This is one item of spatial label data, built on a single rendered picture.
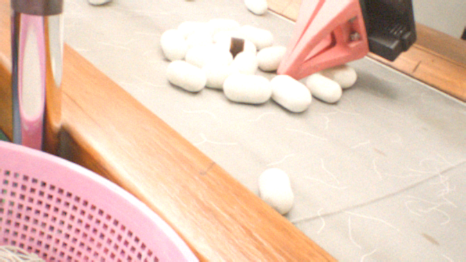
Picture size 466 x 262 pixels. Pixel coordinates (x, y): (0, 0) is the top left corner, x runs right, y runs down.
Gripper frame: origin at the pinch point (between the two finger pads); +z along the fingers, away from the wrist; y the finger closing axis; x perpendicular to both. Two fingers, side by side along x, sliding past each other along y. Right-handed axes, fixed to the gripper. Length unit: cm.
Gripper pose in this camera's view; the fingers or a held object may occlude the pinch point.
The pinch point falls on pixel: (288, 71)
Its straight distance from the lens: 43.1
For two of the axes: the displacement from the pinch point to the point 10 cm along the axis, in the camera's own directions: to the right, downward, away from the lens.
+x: 3.5, 5.3, 7.8
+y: 6.5, 4.6, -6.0
